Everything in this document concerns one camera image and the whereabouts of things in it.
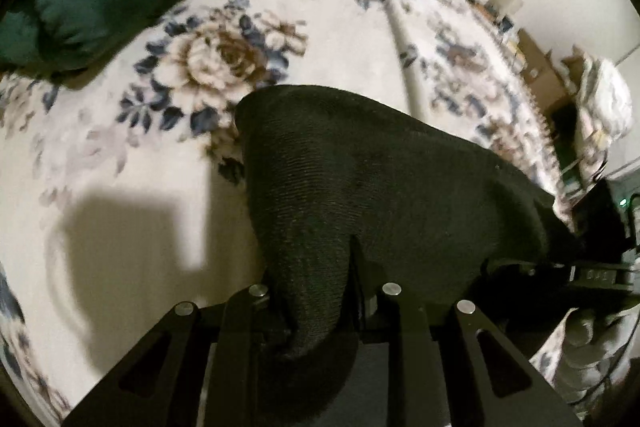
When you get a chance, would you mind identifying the person's right hand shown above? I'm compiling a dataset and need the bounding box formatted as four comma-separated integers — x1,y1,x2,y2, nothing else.
560,307,631,373

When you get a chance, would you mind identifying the black striped sweater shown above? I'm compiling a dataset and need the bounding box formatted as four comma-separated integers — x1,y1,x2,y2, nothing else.
234,84,586,425

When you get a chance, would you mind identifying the large cardboard box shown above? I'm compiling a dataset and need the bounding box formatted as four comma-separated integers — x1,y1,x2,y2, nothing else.
515,29,576,108

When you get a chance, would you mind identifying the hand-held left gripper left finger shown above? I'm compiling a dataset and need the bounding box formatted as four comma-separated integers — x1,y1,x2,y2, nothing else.
62,284,273,427

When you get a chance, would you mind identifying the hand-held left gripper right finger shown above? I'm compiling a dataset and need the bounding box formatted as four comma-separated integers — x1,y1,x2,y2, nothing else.
350,234,583,427

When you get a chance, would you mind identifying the floral bedsheet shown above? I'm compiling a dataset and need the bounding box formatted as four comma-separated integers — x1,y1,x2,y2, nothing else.
0,0,640,423

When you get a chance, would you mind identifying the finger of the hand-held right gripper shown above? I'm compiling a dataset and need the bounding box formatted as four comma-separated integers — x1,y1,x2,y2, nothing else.
482,258,637,295

